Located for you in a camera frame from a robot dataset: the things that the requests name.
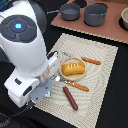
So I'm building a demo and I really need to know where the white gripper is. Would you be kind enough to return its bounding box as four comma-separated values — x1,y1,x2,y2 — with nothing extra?
4,69,53,108

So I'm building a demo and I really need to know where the brown toy sausage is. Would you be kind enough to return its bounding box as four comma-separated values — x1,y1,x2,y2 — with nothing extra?
63,86,78,110

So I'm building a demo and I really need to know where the yellow toy bread loaf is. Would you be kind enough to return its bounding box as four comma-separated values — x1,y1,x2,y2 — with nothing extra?
62,62,85,75

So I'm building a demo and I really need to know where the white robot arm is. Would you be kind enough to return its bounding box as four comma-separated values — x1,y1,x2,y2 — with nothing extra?
0,0,59,107

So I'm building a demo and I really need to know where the round beige plate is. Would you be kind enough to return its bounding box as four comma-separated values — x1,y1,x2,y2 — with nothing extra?
59,57,86,81

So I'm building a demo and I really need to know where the woven beige placemat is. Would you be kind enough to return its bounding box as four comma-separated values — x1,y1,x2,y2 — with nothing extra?
36,34,118,128

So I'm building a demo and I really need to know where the small grey saucepan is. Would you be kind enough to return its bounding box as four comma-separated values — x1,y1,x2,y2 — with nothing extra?
50,3,80,21

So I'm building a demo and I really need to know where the large grey pot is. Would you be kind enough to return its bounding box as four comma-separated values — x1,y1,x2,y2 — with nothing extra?
84,0,107,26

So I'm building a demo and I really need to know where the brown wooden tray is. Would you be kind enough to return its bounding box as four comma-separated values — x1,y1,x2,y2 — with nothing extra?
51,0,128,43

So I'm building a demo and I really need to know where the beige bowl on burner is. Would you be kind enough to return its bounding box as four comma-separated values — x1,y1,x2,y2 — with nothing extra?
121,7,128,30

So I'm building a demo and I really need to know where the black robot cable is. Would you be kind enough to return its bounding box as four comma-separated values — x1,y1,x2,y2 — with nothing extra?
0,99,36,128

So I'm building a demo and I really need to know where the fork with wooden handle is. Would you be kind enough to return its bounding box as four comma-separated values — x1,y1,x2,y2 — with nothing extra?
50,75,89,92

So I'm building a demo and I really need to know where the knife with wooden handle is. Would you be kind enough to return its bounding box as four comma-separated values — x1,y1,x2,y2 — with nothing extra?
61,52,101,65

